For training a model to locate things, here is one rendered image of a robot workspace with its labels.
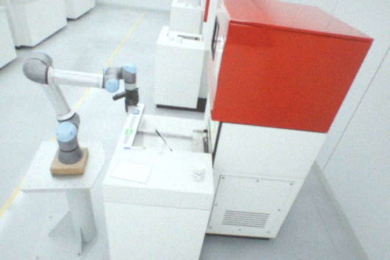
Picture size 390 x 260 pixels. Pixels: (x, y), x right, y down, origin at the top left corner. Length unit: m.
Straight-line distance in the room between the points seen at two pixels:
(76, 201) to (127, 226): 0.46
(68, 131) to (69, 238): 1.09
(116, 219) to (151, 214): 0.23
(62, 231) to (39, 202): 0.46
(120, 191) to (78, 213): 0.67
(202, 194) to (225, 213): 0.74
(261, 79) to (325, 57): 0.34
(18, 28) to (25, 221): 4.15
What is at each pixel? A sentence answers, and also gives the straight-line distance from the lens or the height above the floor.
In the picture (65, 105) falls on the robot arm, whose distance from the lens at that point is 1.82.
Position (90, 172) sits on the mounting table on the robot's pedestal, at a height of 0.82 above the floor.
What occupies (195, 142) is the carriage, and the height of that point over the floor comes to 0.88.
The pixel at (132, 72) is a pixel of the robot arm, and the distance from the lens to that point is 1.66.
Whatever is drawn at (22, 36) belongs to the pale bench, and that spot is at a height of 0.25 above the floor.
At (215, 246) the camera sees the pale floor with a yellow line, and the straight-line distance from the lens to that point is 2.51.
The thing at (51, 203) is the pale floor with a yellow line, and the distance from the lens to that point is 2.85.
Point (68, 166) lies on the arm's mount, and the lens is 1.85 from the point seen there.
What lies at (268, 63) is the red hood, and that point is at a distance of 1.51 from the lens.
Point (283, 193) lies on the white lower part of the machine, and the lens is 2.16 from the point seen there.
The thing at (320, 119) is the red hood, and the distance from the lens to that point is 1.80.
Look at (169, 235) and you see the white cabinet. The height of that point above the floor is 0.54.
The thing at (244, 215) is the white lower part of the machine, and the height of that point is 0.36.
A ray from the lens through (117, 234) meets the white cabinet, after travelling 1.93.
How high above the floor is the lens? 2.11
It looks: 35 degrees down
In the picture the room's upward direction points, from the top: 9 degrees clockwise
